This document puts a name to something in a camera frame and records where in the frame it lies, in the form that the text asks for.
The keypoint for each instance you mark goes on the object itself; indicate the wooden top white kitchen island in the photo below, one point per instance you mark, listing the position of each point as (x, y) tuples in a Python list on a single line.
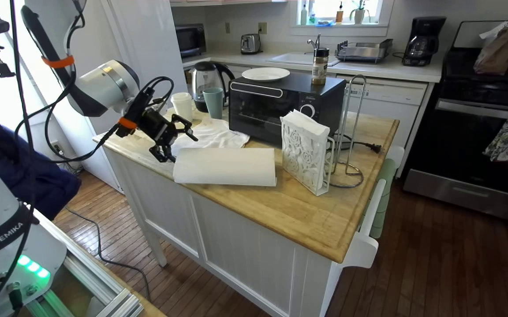
[(282, 218)]

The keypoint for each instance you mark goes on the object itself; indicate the green hanging towel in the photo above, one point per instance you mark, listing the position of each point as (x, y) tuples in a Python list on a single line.
[(385, 195)]

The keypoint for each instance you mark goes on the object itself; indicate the black toaster oven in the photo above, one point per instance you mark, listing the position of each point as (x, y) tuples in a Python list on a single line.
[(282, 107)]

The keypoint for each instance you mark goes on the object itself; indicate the white paper towel roll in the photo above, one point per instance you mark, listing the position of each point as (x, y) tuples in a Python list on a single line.
[(224, 168)]

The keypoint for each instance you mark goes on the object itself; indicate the white base kitchen cabinets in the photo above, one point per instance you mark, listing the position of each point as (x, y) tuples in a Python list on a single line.
[(395, 72)]

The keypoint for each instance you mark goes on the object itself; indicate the spice jar with black lid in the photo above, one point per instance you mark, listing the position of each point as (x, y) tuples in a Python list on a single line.
[(319, 68)]

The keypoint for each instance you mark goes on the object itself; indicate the grey dish rack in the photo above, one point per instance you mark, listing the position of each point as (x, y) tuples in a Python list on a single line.
[(362, 52)]

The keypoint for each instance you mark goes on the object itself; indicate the white dishwasher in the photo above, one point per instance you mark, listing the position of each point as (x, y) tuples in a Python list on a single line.
[(392, 107)]

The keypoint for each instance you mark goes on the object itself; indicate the white folded towel stack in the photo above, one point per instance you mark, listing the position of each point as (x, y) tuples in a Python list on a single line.
[(303, 151)]

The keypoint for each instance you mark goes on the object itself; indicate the brown paper bag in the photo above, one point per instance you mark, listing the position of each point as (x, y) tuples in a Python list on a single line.
[(496, 50)]

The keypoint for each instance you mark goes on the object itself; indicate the orange soap bottle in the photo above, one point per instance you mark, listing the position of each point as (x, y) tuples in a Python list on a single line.
[(339, 12)]

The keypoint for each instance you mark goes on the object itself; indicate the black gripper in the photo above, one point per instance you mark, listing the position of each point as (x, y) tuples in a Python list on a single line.
[(159, 126)]

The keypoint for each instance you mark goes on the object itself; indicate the black coffee maker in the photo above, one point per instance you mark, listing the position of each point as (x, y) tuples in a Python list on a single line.
[(423, 42)]

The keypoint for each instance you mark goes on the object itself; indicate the green soap bottle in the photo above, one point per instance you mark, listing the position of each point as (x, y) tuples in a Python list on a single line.
[(303, 13)]

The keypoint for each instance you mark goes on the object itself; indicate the glass electric kettle black lid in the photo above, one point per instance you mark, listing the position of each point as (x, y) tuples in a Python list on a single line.
[(206, 80)]

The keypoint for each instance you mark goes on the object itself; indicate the white kitchen sink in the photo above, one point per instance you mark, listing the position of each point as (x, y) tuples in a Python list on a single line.
[(291, 59)]

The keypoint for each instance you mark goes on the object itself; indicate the white plate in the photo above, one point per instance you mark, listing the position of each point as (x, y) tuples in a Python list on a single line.
[(265, 75)]

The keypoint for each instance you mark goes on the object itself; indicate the black microwave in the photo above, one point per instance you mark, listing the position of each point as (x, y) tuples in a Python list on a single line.
[(191, 42)]

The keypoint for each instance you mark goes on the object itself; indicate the teal cup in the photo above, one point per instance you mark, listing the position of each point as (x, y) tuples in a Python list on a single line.
[(212, 103)]

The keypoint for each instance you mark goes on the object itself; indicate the dark blue cloth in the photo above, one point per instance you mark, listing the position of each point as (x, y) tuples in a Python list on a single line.
[(25, 170)]

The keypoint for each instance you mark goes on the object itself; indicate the white framed kitchen window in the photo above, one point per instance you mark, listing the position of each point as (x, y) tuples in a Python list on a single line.
[(344, 12)]

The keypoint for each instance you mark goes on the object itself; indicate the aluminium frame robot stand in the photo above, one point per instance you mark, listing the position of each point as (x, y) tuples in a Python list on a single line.
[(88, 276)]

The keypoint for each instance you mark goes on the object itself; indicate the black and steel stove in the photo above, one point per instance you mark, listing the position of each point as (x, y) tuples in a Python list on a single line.
[(471, 135)]

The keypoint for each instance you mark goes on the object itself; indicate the blue sponge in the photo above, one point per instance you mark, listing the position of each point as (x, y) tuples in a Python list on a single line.
[(325, 24)]

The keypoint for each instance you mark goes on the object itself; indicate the pale pump dispenser bottle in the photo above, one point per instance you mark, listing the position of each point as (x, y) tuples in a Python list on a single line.
[(358, 13)]

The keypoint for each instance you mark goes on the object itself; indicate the chrome faucet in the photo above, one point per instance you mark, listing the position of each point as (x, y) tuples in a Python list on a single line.
[(314, 43)]

